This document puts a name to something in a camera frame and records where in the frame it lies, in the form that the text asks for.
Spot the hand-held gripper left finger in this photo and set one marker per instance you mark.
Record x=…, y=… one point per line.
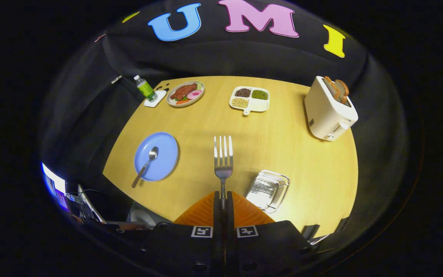
x=217, y=215

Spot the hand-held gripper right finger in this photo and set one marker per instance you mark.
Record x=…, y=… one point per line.
x=230, y=215

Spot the metal fork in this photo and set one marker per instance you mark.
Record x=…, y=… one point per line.
x=223, y=169

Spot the metal spoon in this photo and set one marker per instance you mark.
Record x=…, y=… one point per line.
x=152, y=154

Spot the white round object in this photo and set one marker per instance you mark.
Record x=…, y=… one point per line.
x=144, y=217

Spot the blue plate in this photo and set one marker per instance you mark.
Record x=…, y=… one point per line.
x=165, y=154

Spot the white divided bean tray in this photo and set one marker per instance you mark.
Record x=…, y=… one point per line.
x=260, y=104

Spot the silver laptop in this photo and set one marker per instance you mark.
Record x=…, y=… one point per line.
x=90, y=206

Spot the plate of toy food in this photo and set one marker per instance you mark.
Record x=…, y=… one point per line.
x=185, y=92

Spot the white square coaster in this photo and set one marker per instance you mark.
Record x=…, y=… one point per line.
x=160, y=98

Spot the white toaster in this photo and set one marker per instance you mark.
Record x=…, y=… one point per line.
x=325, y=111

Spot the green label plastic bottle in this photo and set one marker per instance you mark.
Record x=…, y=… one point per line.
x=145, y=90

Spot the black backdrop cloth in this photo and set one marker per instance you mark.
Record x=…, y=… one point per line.
x=244, y=57

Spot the toast slice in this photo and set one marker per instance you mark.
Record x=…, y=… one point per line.
x=331, y=87
x=343, y=89

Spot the lit computer screen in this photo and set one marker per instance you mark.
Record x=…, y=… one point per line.
x=54, y=181

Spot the silver clip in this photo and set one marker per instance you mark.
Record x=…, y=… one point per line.
x=116, y=79

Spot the copper clip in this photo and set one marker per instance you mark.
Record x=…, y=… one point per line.
x=100, y=37

